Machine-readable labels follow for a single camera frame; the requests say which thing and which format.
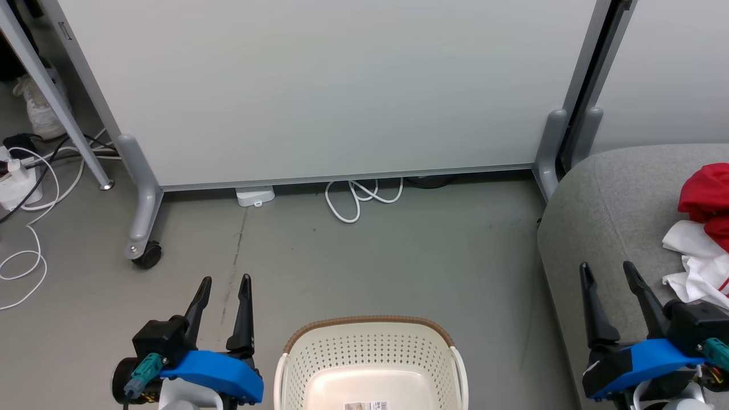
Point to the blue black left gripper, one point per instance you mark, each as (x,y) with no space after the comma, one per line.
(216,373)

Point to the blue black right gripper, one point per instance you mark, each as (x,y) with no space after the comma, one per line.
(649,359)

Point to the white garment with red stripe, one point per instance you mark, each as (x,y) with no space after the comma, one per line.
(695,262)

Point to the red fleece garment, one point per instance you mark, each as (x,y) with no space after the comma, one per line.
(709,193)

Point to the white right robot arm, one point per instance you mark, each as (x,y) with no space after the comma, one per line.
(683,398)

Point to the cream perforated laundry basket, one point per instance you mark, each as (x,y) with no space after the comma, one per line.
(364,381)

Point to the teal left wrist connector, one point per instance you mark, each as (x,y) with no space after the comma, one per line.
(145,367)

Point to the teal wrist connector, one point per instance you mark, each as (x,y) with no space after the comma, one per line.
(717,352)
(145,367)

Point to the black caster wheel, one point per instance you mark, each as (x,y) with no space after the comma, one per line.
(148,255)

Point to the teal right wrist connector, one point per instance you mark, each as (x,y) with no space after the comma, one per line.
(717,352)

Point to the grey fabric sofa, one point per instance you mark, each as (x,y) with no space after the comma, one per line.
(615,199)

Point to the white power strip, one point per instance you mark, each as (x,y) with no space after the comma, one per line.
(20,188)
(255,196)

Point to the narrow white partition panel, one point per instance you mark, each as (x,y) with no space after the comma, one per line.
(672,68)

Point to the wide white partition panel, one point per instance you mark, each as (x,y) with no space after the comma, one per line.
(342,85)

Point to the small black object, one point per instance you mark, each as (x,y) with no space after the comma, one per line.
(20,145)

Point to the white sneaker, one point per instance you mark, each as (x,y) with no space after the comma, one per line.
(42,117)

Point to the grey metal table leg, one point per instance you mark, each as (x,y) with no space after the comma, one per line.
(51,97)

